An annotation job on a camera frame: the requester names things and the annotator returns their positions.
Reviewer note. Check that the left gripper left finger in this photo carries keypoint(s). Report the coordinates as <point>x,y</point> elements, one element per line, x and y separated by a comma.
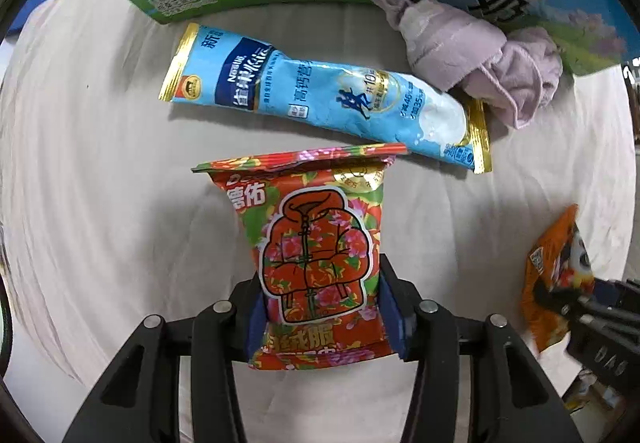
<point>136,399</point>

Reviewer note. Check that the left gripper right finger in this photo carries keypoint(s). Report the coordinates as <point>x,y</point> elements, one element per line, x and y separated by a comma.
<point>512,399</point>

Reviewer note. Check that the orange snack bag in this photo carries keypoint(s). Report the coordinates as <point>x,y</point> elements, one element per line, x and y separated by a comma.
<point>557,262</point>

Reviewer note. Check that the red floral snack bag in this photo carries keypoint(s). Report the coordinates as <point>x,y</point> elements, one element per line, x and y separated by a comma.
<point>313,221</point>

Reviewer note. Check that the lilac cloth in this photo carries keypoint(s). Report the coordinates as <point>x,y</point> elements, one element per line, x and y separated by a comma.
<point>514,73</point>

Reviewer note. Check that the blue Nestle milk powder bag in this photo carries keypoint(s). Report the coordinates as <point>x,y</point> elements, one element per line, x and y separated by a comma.
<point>213,67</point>

